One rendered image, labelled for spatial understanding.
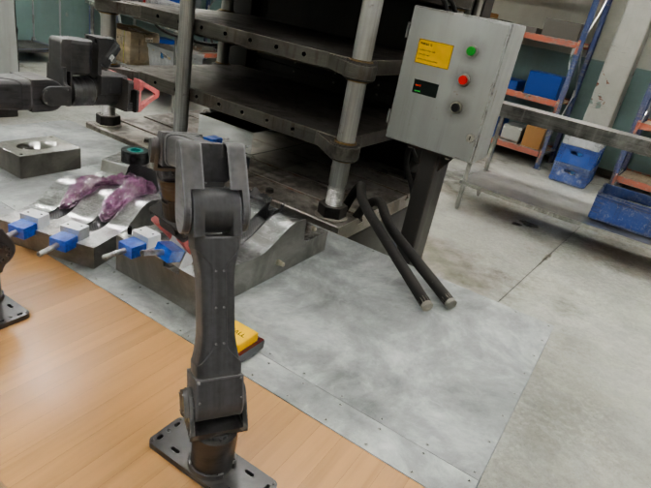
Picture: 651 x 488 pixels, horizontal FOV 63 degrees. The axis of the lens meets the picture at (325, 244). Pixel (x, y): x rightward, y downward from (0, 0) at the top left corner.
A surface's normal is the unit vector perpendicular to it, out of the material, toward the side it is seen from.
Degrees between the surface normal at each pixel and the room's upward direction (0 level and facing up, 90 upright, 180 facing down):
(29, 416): 0
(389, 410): 0
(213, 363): 67
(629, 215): 93
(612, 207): 92
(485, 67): 90
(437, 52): 90
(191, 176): 52
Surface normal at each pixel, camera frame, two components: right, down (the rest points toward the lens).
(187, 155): 0.43, -0.19
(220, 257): 0.44, 0.08
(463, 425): 0.18, -0.89
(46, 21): 0.78, 0.39
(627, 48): -0.60, 0.24
